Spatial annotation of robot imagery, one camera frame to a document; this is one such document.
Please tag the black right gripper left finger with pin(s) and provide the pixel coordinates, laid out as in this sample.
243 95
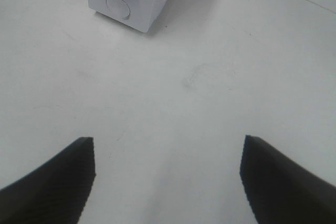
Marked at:
55 192

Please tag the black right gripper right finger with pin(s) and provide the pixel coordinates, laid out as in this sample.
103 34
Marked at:
281 191

